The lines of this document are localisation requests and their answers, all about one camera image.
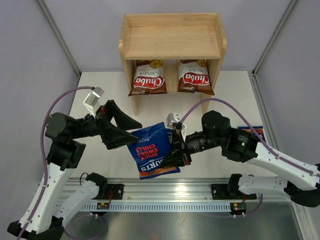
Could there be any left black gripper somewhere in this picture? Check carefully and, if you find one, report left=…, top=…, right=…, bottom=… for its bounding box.
left=70, top=100, right=143, bottom=148

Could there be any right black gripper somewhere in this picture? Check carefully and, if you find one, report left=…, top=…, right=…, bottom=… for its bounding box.
left=159, top=128, right=224, bottom=168

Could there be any Chuba cassava chips bag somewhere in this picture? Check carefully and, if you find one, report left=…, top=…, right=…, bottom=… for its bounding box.
left=128, top=59, right=168, bottom=96
left=177, top=59, right=214, bottom=96

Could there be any blue Burts sea salt bag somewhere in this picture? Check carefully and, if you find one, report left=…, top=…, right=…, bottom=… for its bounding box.
left=164, top=128, right=173, bottom=152

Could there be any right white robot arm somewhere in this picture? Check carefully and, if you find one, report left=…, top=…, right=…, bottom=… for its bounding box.
left=160, top=110, right=320, bottom=208

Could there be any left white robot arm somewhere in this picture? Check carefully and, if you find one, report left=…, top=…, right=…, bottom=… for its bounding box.
left=7, top=100, right=142, bottom=240

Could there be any wooden two-tier shelf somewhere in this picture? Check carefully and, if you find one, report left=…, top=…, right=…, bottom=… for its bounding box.
left=117, top=13, right=228, bottom=118

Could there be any blue Burts spicy chilli bag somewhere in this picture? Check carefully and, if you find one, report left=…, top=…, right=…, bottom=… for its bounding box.
left=237, top=125, right=266, bottom=141

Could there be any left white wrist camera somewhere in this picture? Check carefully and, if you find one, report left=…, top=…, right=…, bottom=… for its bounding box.
left=83, top=87, right=105, bottom=118

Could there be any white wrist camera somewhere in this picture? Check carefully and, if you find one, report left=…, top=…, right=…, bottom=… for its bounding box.
left=83, top=87, right=105, bottom=118
left=166, top=112, right=187, bottom=141

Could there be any aluminium mounting rail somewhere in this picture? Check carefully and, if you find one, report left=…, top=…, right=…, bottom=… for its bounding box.
left=59, top=177, right=290, bottom=203

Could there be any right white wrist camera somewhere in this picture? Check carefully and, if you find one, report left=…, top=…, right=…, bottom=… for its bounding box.
left=166, top=112, right=187, bottom=141

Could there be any white slotted cable duct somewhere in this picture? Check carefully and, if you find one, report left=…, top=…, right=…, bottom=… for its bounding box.
left=80, top=201, right=231, bottom=213

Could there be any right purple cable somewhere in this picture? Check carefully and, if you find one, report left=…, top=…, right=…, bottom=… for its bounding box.
left=178, top=97, right=320, bottom=218

